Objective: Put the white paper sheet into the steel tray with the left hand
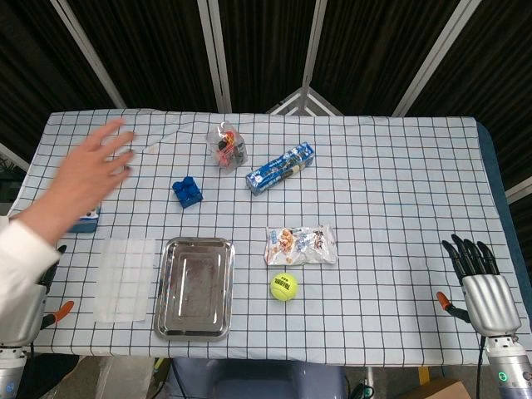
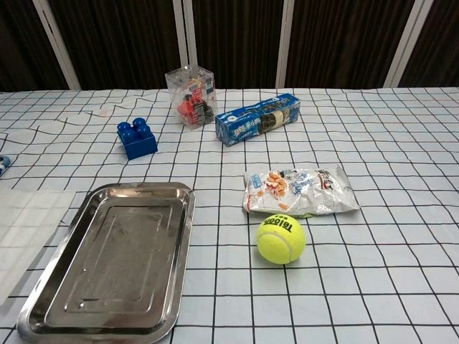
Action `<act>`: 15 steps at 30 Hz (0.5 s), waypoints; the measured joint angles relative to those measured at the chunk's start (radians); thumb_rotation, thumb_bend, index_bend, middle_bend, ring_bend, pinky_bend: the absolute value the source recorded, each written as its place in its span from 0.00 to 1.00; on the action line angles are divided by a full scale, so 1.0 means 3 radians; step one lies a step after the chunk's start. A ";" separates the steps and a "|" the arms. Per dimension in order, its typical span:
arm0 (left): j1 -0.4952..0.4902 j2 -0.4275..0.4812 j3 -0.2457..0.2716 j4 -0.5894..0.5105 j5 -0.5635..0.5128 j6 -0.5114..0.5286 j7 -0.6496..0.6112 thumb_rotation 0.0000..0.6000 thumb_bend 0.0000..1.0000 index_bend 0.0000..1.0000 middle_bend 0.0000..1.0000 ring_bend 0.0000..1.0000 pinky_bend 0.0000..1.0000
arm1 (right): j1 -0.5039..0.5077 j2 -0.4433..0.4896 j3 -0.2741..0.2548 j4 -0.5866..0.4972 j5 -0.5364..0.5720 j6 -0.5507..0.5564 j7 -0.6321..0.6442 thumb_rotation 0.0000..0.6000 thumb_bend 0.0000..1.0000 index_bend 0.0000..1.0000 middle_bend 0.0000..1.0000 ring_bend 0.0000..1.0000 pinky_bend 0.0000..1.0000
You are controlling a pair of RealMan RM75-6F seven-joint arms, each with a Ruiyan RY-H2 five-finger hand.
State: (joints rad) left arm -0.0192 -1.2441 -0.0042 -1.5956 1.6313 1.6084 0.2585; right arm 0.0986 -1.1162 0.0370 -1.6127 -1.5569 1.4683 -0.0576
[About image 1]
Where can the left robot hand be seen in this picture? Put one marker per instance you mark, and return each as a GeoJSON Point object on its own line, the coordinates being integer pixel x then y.
{"type": "Point", "coordinates": [25, 309]}

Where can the person's bare hand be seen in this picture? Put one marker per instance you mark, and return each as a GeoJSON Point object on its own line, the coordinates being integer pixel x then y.
{"type": "Point", "coordinates": [83, 178]}

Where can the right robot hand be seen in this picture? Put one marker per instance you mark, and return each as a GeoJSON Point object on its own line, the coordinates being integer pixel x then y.
{"type": "Point", "coordinates": [490, 301]}

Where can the translucent white paper sheet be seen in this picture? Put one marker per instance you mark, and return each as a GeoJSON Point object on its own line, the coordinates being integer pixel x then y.
{"type": "Point", "coordinates": [124, 280]}

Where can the person's white sleeved forearm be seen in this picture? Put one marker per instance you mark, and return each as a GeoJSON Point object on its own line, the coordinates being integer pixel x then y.
{"type": "Point", "coordinates": [23, 270]}

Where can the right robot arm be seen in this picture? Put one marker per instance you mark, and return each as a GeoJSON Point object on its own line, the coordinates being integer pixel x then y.
{"type": "Point", "coordinates": [509, 365]}

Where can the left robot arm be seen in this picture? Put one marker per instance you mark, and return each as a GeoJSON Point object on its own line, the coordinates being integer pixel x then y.
{"type": "Point", "coordinates": [10, 372]}

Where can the stainless steel tray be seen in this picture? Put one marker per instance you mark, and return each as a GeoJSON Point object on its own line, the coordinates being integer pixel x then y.
{"type": "Point", "coordinates": [193, 291]}

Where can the blue tissue box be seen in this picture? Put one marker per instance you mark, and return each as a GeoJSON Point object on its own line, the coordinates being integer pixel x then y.
{"type": "Point", "coordinates": [87, 220]}

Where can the brown cardboard box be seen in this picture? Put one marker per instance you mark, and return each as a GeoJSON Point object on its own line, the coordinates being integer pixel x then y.
{"type": "Point", "coordinates": [446, 390]}

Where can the blue building block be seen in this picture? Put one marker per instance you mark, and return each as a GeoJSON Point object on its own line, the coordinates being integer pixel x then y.
{"type": "Point", "coordinates": [188, 193]}

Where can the blue table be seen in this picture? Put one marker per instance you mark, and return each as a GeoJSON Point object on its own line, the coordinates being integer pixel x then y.
{"type": "Point", "coordinates": [496, 174]}

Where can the clear plastic toy box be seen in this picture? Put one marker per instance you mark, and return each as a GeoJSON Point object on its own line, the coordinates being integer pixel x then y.
{"type": "Point", "coordinates": [228, 147]}

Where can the white checkered tablecloth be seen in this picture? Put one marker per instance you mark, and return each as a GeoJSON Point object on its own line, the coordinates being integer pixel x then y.
{"type": "Point", "coordinates": [374, 187]}

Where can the blue cookie box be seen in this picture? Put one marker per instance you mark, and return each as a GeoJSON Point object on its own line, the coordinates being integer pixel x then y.
{"type": "Point", "coordinates": [279, 168]}

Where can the white snack bag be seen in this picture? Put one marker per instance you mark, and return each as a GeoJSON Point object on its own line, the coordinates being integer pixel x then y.
{"type": "Point", "coordinates": [301, 245]}

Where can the yellow tennis ball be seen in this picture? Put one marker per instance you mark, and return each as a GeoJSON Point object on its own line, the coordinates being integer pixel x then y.
{"type": "Point", "coordinates": [284, 286]}

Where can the white triangular partition foot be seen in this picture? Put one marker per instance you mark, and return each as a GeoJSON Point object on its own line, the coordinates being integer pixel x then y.
{"type": "Point", "coordinates": [291, 103]}

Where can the white partition frame post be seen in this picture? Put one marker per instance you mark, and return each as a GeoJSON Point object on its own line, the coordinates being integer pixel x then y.
{"type": "Point", "coordinates": [314, 41]}
{"type": "Point", "coordinates": [220, 62]}
{"type": "Point", "coordinates": [89, 54]}
{"type": "Point", "coordinates": [435, 58]}

